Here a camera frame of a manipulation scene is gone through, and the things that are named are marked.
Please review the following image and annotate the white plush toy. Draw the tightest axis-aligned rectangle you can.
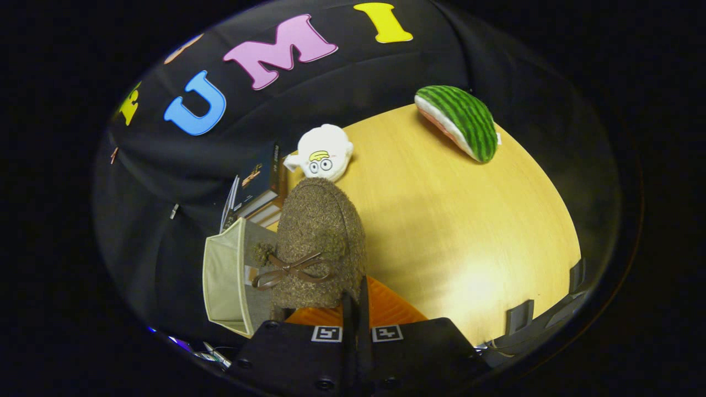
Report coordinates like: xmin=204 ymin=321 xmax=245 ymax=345
xmin=284 ymin=124 xmax=354 ymax=183

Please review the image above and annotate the white book with portrait cover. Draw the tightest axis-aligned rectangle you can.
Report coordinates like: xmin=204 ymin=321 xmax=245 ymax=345
xmin=220 ymin=175 xmax=240 ymax=232

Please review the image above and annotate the brown fuzzy shoe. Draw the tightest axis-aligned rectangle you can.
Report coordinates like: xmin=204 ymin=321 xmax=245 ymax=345
xmin=252 ymin=178 xmax=367 ymax=309

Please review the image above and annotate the watermelon slice plush toy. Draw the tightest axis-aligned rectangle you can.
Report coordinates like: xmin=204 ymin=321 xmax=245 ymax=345
xmin=414 ymin=85 xmax=501 ymax=164

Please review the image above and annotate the grey fabric storage box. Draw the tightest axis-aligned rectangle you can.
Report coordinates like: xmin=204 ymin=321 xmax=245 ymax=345
xmin=202 ymin=218 xmax=287 ymax=338

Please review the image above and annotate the black hardcover book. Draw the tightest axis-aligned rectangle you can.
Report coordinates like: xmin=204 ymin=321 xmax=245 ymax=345
xmin=232 ymin=144 xmax=282 ymax=213

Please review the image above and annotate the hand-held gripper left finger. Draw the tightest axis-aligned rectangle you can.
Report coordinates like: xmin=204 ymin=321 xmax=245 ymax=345
xmin=229 ymin=291 xmax=359 ymax=397

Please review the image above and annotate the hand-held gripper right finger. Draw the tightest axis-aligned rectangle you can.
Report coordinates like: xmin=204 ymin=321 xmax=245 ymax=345
xmin=356 ymin=276 xmax=491 ymax=397

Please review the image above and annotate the brown book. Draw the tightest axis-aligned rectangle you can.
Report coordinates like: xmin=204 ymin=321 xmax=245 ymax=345
xmin=245 ymin=201 xmax=285 ymax=227

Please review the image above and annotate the black backdrop cloth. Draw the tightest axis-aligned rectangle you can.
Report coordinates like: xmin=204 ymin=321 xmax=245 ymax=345
xmin=94 ymin=0 xmax=618 ymax=342

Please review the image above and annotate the dark grey plastic frame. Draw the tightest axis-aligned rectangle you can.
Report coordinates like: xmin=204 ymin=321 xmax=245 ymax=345
xmin=485 ymin=258 xmax=588 ymax=364

